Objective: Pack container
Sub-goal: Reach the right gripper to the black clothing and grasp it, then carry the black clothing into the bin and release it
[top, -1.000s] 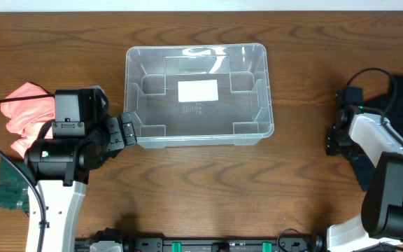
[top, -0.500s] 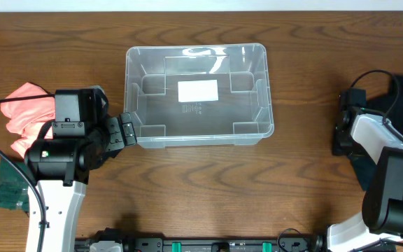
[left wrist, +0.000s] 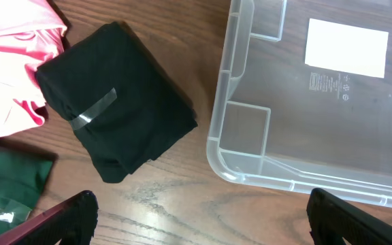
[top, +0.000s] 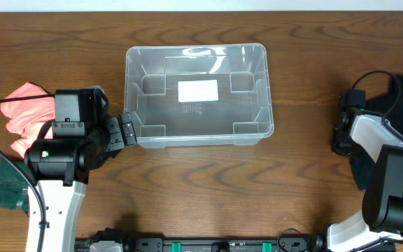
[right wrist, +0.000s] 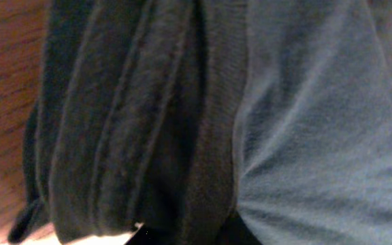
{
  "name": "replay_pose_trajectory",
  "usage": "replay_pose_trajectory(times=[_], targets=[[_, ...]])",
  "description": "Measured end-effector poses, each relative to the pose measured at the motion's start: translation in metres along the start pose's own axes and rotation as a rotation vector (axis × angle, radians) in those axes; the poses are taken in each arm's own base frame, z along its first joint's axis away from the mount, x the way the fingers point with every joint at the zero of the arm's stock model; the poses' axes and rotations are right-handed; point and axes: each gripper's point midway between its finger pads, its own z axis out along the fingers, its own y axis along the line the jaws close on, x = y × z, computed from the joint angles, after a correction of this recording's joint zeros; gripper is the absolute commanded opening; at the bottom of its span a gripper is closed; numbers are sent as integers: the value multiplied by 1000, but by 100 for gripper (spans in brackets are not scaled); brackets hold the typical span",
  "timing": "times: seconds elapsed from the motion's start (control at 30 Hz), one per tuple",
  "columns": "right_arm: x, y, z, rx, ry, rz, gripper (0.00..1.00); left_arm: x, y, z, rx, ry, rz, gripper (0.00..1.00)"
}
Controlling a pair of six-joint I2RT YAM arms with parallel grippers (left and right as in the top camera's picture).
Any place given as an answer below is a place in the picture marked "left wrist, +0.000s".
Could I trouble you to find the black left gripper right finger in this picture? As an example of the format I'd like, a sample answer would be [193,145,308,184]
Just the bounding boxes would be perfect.
[306,188,392,245]

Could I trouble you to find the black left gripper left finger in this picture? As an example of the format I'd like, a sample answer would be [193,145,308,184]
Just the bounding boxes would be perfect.
[0,191,99,245]

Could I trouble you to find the pink garment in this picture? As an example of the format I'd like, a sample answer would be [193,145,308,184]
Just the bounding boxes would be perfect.
[0,0,67,137]

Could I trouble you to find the dark green garment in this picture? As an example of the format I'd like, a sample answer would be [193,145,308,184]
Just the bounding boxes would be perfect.
[0,147,53,235]

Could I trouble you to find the clear plastic storage container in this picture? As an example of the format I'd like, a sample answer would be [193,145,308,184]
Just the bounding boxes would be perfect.
[206,0,392,208]

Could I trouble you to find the white label in container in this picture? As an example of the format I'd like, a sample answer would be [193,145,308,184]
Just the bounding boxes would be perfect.
[304,18,389,78]

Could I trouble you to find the black garment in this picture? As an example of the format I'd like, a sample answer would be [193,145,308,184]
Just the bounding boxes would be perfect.
[35,22,197,183]

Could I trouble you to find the clear tape strip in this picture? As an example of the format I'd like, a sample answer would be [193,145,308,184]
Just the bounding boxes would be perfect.
[69,88,117,131]

